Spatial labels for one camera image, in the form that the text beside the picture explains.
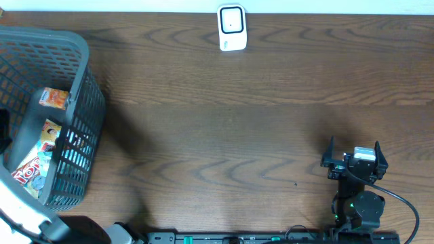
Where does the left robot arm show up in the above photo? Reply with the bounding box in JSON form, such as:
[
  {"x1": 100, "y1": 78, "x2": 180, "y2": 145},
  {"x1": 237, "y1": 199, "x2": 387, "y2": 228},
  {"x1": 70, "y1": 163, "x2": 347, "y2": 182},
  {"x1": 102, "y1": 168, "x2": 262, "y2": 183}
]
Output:
[{"x1": 1, "y1": 108, "x2": 147, "y2": 243}]

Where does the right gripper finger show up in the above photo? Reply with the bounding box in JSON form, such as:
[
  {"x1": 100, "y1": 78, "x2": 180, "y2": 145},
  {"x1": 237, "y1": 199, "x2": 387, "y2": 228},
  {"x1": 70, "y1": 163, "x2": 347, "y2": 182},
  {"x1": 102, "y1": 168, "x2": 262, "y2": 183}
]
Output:
[
  {"x1": 374, "y1": 141, "x2": 388, "y2": 169},
  {"x1": 321, "y1": 136, "x2": 334, "y2": 163}
]

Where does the light teal wipes pack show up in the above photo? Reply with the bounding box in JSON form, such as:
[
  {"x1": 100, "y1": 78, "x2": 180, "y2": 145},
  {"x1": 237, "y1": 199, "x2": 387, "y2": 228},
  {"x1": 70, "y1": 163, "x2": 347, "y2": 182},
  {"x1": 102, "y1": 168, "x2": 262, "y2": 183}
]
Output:
[{"x1": 60, "y1": 130, "x2": 94, "y2": 185}]

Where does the grey plastic basket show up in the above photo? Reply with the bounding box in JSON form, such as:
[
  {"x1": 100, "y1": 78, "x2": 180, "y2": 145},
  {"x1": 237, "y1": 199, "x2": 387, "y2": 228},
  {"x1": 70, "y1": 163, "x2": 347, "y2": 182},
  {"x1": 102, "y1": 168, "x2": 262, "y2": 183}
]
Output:
[{"x1": 1, "y1": 26, "x2": 106, "y2": 211}]

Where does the red Top chocolate bar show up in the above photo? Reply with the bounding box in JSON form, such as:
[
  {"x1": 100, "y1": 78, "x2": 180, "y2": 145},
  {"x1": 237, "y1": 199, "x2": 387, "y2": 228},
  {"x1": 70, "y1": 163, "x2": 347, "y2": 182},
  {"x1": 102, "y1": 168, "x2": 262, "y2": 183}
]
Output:
[{"x1": 12, "y1": 157, "x2": 41, "y2": 186}]

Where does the white barcode scanner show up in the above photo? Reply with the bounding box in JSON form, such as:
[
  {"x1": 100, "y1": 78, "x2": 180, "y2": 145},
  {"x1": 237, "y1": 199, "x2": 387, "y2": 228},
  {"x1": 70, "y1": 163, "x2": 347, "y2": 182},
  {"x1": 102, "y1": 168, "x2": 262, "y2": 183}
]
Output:
[{"x1": 217, "y1": 4, "x2": 248, "y2": 52}]

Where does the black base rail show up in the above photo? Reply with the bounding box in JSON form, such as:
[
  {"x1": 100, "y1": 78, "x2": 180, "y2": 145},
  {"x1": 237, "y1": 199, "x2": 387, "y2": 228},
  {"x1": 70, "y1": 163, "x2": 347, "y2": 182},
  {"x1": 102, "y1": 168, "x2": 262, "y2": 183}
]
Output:
[{"x1": 146, "y1": 231, "x2": 401, "y2": 244}]

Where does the small orange snack box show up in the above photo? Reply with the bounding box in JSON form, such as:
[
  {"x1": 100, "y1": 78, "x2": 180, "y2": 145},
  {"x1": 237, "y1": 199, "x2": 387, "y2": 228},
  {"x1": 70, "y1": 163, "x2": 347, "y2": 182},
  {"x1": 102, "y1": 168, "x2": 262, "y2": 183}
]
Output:
[{"x1": 39, "y1": 87, "x2": 69, "y2": 110}]

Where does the yellow chips bag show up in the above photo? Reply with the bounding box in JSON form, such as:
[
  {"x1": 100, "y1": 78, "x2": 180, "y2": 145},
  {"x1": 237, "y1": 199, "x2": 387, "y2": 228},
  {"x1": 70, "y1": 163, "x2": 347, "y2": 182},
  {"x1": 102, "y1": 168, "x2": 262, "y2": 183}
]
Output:
[{"x1": 12, "y1": 119, "x2": 62, "y2": 199}]

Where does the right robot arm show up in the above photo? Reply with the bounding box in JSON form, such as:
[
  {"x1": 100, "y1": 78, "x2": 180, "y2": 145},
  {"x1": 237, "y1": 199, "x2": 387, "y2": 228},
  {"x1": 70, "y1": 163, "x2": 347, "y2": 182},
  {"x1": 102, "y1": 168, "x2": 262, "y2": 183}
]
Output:
[{"x1": 320, "y1": 139, "x2": 389, "y2": 232}]

